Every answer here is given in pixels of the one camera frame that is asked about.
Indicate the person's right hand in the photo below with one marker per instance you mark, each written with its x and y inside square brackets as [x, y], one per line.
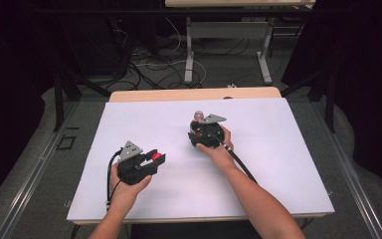
[219, 154]

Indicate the red bottle cap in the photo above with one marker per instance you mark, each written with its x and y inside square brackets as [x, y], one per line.
[156, 156]

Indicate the small purple object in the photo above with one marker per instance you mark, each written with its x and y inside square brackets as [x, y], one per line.
[199, 117]

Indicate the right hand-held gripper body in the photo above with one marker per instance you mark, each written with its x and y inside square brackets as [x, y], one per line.
[210, 134]

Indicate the aluminium floor rail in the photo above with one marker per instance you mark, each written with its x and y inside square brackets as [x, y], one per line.
[30, 179]
[351, 179]

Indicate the white table sheet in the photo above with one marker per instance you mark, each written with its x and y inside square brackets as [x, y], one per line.
[278, 166]

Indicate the white-legged background table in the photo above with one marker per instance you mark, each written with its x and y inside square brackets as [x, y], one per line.
[229, 30]

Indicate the black metal stand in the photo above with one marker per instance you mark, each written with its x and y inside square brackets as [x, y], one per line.
[328, 99]
[59, 99]

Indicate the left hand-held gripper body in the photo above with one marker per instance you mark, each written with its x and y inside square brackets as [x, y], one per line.
[131, 166]

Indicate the wooden table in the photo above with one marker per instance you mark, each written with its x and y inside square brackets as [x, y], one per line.
[179, 94]

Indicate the person's left hand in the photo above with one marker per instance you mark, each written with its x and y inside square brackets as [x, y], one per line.
[126, 192]

